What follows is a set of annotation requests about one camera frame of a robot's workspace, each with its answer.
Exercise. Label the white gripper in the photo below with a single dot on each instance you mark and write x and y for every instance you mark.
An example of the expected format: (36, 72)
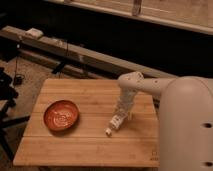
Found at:
(125, 102)

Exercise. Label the white plastic bottle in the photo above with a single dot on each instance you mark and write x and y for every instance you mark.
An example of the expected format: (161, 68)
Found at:
(114, 124)

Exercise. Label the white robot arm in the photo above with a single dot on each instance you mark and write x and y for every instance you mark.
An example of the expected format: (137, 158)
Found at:
(185, 119)

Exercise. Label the orange ceramic bowl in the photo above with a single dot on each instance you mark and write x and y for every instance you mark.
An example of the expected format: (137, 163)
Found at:
(61, 115)

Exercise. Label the long wooden beam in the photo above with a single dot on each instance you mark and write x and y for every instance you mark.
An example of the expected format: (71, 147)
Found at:
(89, 57)

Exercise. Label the black tripod stand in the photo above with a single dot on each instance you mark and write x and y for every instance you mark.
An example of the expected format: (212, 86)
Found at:
(9, 94)

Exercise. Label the wooden shelf ledge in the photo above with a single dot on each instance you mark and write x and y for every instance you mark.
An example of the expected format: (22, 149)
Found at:
(193, 15)

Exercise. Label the small white box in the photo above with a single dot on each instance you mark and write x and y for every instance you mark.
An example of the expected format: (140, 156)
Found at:
(34, 33)

